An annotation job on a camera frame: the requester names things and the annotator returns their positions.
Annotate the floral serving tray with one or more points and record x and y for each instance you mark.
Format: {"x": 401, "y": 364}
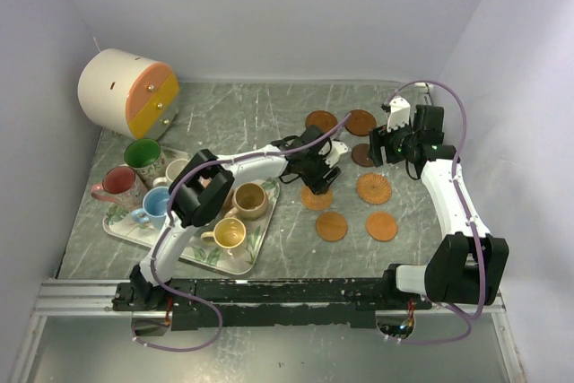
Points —
{"x": 119, "y": 223}

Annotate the white cylindrical drawer box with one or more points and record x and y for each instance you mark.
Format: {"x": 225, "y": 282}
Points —
{"x": 128, "y": 94}

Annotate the tan brown mug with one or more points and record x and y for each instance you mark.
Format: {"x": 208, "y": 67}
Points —
{"x": 249, "y": 202}

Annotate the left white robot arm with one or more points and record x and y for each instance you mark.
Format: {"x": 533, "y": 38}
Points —
{"x": 200, "y": 190}

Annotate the smooth light wood coaster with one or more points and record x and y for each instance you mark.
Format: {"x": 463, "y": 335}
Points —
{"x": 331, "y": 226}

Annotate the hidden light wood coaster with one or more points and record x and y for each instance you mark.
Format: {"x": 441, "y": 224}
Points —
{"x": 381, "y": 226}

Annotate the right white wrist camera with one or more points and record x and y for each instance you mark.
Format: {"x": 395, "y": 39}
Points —
{"x": 398, "y": 113}

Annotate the green floral tall mug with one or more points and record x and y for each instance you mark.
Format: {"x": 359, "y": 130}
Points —
{"x": 146, "y": 157}

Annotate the red floral tall mug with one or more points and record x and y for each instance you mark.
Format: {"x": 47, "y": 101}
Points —
{"x": 121, "y": 186}

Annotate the beige mug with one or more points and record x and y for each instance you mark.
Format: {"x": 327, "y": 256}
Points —
{"x": 171, "y": 173}

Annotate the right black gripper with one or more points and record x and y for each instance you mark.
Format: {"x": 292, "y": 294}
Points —
{"x": 379, "y": 136}

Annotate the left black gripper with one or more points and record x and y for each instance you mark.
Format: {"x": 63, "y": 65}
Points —
{"x": 320, "y": 185}

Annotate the dark wood coaster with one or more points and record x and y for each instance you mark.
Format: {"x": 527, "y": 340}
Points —
{"x": 360, "y": 155}

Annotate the yellow mug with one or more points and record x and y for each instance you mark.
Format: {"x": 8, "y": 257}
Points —
{"x": 228, "y": 233}

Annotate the blue mug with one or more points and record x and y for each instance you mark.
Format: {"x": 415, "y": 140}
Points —
{"x": 154, "y": 208}

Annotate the large woven rattan coaster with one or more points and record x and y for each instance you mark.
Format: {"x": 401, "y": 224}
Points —
{"x": 373, "y": 188}

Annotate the reddish brown wood coaster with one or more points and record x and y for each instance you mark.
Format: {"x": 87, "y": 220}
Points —
{"x": 360, "y": 122}

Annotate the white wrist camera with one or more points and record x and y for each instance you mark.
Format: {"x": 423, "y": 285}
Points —
{"x": 334, "y": 151}
{"x": 398, "y": 113}

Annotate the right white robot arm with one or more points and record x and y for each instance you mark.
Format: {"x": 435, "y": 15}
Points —
{"x": 468, "y": 265}

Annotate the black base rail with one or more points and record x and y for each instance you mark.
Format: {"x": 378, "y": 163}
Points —
{"x": 287, "y": 302}

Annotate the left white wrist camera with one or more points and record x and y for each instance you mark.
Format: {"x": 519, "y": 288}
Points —
{"x": 334, "y": 151}

